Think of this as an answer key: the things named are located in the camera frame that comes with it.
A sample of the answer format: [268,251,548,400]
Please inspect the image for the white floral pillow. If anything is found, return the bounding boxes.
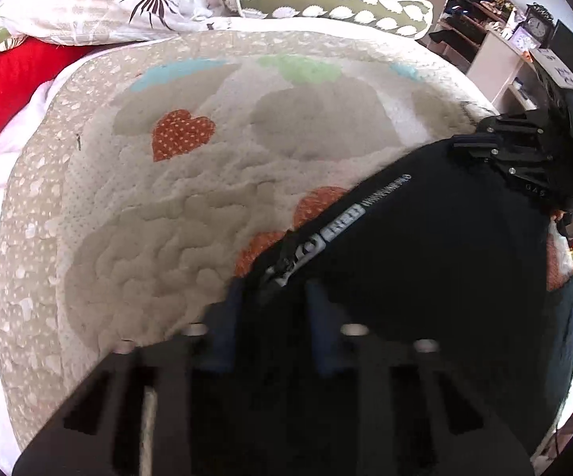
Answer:
[0,0,232,66]

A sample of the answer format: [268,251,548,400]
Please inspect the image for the black ornate clock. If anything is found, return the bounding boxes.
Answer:
[521,2,558,43]

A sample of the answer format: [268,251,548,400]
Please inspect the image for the small white clock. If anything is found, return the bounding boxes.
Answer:
[512,27,540,54]

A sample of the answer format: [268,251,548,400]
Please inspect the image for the black pants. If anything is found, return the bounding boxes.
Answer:
[237,136,573,476]

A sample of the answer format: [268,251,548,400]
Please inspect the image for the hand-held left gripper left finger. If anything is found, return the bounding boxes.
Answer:
[11,278,248,476]

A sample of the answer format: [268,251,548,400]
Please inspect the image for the green hedgehog print pillow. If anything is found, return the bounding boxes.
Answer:
[215,0,434,40]

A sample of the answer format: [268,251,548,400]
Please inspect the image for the beige quilted heart bedspread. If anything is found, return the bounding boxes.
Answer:
[0,30,502,452]

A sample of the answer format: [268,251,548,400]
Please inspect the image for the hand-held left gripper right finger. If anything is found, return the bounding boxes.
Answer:
[305,282,536,476]

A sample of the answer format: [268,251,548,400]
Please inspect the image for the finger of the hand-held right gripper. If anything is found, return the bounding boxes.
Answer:
[452,134,554,196]
[477,113,548,136]

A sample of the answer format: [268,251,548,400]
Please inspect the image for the white shelf unit with clutter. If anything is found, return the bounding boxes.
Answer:
[429,0,515,67]

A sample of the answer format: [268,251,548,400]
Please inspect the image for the red blanket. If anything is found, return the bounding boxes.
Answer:
[0,40,94,159]

